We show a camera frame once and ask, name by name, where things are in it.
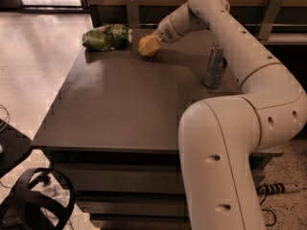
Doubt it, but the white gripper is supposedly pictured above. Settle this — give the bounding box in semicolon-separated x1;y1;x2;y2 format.
138;16;180;58

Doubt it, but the orange fruit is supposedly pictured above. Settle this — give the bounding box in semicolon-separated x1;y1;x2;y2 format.
138;34;160;58

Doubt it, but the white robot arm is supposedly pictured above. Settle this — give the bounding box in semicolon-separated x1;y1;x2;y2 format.
138;0;307;230

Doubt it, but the green jalapeno chip bag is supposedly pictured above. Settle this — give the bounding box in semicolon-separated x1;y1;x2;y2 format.
83;24;132;52

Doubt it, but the silver drink can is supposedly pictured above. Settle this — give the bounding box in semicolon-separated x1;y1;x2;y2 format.
204;42;227;89

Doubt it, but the grey drawer cabinet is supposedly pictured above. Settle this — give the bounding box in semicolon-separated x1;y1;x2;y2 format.
31;28;284;230

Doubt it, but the striped power strip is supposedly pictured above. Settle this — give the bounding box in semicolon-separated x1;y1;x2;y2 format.
256;183;302;196

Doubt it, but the left metal bracket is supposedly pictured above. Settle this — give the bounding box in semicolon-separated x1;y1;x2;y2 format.
126;0;140;29

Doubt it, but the metal bracket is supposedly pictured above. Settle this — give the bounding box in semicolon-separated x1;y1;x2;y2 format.
126;0;140;29
256;0;284;40

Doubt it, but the right metal bracket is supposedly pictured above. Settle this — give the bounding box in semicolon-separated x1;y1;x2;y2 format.
256;0;284;40

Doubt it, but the grey wire loop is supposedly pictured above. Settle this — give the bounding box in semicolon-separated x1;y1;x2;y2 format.
0;104;12;133

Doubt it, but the black power cable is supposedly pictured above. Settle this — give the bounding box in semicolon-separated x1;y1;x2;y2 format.
259;194;277;227

